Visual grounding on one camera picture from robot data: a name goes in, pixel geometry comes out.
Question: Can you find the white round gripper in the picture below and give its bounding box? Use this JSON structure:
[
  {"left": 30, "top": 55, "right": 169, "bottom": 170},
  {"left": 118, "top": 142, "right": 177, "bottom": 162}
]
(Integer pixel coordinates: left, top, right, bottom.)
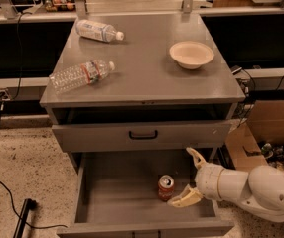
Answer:
[{"left": 168, "top": 147, "right": 224, "bottom": 208}]

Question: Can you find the red coke can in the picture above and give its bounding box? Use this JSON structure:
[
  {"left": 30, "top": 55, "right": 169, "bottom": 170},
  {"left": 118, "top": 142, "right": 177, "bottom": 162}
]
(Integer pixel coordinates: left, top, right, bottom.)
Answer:
[{"left": 158, "top": 175, "right": 175, "bottom": 201}]

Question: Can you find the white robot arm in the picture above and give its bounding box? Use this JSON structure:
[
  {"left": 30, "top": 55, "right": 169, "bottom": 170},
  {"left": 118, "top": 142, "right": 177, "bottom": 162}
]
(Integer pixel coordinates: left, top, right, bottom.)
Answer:
[{"left": 168, "top": 147, "right": 284, "bottom": 222}]

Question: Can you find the grey top drawer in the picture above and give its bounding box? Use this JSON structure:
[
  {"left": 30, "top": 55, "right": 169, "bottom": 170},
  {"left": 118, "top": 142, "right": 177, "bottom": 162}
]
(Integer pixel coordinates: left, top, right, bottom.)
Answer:
[{"left": 52, "top": 121, "right": 231, "bottom": 152}]

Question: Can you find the grey open middle drawer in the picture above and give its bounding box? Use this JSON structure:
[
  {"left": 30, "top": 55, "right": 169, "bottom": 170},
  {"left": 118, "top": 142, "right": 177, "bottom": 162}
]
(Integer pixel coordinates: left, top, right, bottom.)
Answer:
[{"left": 57, "top": 150, "right": 233, "bottom": 238}]

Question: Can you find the grey drawer cabinet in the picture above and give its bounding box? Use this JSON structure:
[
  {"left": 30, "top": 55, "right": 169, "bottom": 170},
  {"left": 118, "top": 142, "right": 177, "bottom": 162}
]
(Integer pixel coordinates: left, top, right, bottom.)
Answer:
[{"left": 41, "top": 13, "right": 244, "bottom": 167}]

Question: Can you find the brown cardboard box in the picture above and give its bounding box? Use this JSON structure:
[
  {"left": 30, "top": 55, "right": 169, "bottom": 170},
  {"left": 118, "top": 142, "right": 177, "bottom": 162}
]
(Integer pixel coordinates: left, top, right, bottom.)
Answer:
[{"left": 225, "top": 100, "right": 284, "bottom": 172}]

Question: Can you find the white paper bowl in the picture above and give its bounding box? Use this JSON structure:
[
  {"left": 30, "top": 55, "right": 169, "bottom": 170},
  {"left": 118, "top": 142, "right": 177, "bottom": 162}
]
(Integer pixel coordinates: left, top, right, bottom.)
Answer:
[{"left": 169, "top": 41, "right": 214, "bottom": 69}]

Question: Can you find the clear crushed water bottle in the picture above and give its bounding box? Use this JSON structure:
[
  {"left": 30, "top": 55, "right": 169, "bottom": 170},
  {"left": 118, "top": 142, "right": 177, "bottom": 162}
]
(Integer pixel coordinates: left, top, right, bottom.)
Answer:
[{"left": 49, "top": 60, "right": 115, "bottom": 95}]

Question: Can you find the black bar on floor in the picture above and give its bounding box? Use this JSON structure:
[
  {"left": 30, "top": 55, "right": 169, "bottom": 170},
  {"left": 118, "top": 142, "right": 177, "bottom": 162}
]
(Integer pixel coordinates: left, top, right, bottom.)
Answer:
[{"left": 13, "top": 198, "right": 37, "bottom": 238}]

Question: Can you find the white labelled plastic bottle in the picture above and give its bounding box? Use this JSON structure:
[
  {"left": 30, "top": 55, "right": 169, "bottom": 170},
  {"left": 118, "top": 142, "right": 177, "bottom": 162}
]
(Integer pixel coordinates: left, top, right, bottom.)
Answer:
[{"left": 75, "top": 20, "right": 125, "bottom": 43}]

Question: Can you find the black drawer handle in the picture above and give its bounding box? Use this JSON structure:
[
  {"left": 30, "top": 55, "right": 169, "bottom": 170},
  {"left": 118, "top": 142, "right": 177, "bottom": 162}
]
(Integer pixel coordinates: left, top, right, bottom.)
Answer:
[{"left": 128, "top": 130, "right": 158, "bottom": 140}]

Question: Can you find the black floor cable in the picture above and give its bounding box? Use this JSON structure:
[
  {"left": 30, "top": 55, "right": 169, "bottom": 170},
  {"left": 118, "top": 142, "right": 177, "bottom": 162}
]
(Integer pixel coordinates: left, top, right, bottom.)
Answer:
[{"left": 0, "top": 177, "right": 69, "bottom": 230}]

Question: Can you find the black hanging cable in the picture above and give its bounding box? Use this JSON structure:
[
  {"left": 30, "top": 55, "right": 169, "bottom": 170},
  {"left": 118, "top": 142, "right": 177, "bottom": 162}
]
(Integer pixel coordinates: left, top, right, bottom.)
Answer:
[{"left": 0, "top": 12, "right": 26, "bottom": 147}]

